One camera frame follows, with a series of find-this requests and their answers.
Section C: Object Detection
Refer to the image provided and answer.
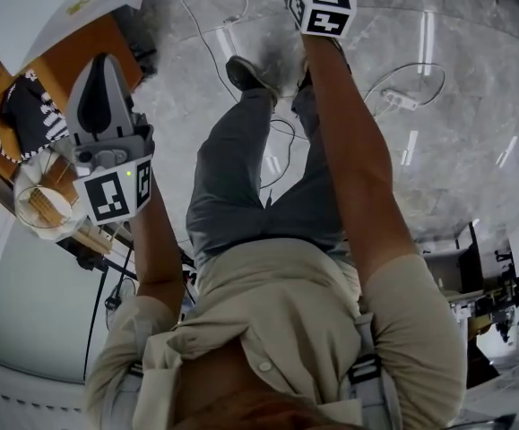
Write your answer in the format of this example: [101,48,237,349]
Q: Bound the white power strip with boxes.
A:
[382,88,421,110]

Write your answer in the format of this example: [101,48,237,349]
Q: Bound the white sheet with coloured marks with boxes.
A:
[0,0,170,76]

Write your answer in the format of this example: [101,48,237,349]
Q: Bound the orange sofa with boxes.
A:
[0,13,144,183]

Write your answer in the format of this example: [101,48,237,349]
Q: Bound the person's left shoe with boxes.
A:
[226,55,279,103]

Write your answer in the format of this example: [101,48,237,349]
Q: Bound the light wooden slat frame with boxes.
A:
[74,228,113,255]

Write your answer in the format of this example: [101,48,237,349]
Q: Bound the black white striped cushion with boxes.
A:
[0,70,71,160]

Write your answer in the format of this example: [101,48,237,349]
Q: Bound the person's beige shirt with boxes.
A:
[84,237,466,430]

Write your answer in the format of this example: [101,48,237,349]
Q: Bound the white floor cable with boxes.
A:
[177,0,242,105]
[207,0,250,24]

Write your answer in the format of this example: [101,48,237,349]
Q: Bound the person's right forearm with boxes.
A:
[301,33,421,295]

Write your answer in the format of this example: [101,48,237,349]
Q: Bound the black hanging cable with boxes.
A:
[82,271,108,383]

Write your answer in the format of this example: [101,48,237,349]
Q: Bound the person's left forearm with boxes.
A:
[128,185,186,306]

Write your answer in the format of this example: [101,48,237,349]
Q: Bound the grey harness strap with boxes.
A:
[119,324,147,430]
[346,314,403,430]

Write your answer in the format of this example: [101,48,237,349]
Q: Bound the black camera rig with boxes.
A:
[473,249,519,344]

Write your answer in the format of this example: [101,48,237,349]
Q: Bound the white power strip cable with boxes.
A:
[364,63,447,120]

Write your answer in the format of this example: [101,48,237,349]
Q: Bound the black floor cable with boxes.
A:
[258,118,297,205]

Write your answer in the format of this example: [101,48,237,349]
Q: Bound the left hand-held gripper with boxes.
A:
[65,53,155,227]

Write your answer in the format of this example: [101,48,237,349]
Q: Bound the person's grey trousers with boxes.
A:
[186,85,354,268]

